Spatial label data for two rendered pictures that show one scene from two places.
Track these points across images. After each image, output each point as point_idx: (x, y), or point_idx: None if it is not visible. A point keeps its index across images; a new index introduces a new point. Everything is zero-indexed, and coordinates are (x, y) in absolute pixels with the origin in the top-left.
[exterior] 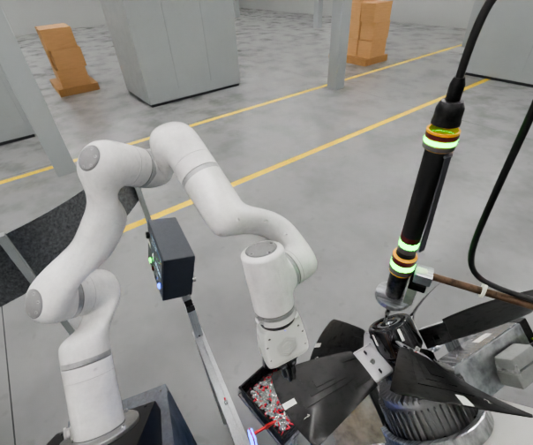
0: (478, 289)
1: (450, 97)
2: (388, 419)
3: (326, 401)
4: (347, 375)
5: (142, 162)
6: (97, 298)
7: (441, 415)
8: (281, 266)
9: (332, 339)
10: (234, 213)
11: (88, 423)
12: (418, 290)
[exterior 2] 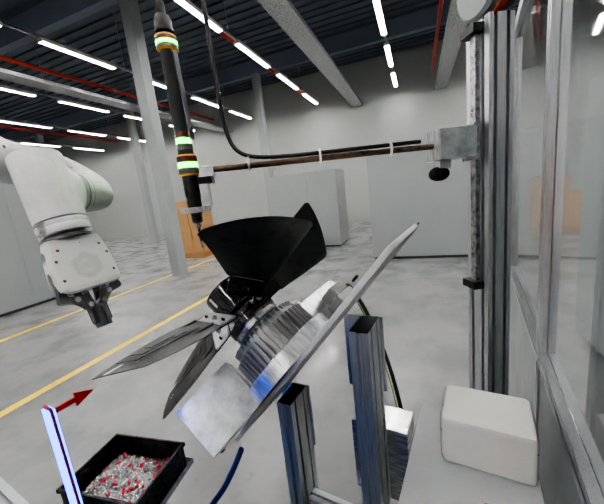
0: (245, 163)
1: (158, 10)
2: (249, 369)
3: (163, 348)
4: (187, 330)
5: None
6: None
7: (286, 324)
8: (59, 161)
9: (185, 366)
10: None
11: None
12: (206, 180)
